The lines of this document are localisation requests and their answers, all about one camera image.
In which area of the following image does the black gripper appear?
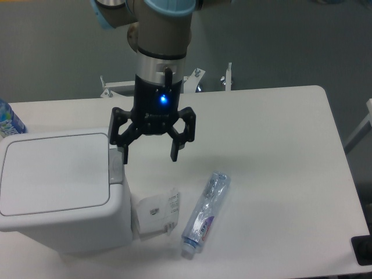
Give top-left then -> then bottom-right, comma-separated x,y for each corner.
109,76 -> 196,164

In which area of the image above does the white push-lid trash can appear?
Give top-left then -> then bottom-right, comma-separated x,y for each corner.
1,127 -> 133,253

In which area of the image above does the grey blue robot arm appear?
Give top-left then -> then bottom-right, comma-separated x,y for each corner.
90,1 -> 232,164

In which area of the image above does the crumpled white paper wrapper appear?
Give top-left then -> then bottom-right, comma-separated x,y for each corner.
133,188 -> 180,239

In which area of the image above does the empty clear plastic bottle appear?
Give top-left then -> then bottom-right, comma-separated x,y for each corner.
181,171 -> 231,259

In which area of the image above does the blue labelled water bottle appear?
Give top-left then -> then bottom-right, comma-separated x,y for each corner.
1,99 -> 28,138

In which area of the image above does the black clamp at table corner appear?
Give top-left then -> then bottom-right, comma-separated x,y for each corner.
351,235 -> 371,266

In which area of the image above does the white metal base frame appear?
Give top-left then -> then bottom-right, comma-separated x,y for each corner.
100,62 -> 234,98

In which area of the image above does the white table leg frame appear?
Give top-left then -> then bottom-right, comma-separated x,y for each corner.
344,99 -> 371,154

